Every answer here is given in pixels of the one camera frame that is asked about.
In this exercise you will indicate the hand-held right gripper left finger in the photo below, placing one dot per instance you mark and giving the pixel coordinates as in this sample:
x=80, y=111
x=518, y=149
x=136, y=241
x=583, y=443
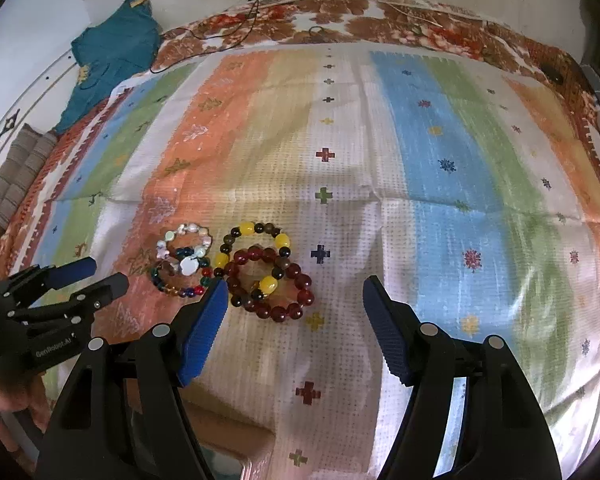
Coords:
x=202, y=332

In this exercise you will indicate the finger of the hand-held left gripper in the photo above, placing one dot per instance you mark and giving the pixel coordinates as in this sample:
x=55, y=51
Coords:
x=111, y=286
x=75, y=269

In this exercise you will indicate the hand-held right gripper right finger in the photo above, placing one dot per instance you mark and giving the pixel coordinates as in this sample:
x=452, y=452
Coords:
x=387, y=332

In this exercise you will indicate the colourful beads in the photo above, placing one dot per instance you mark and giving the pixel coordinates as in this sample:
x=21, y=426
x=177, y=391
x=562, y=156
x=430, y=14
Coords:
x=305, y=296

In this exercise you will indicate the rectangular metal tin box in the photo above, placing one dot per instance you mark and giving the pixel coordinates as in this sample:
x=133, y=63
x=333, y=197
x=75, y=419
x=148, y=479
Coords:
x=230, y=425

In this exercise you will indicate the person's left hand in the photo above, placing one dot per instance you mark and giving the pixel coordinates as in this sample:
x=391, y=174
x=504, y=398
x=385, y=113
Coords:
x=5, y=397

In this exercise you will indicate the brown striped cushion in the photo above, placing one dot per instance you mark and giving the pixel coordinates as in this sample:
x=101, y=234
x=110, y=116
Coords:
x=20, y=165

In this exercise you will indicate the colourful striped mat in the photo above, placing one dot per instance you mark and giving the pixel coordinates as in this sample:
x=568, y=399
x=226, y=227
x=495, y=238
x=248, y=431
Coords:
x=430, y=210

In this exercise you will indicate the white bed headboard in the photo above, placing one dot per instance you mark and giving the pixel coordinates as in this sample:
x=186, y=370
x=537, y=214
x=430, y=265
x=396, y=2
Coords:
x=10, y=105

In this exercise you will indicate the brown floral bedsheet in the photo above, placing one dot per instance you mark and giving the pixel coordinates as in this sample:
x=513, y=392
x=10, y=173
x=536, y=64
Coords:
x=330, y=10

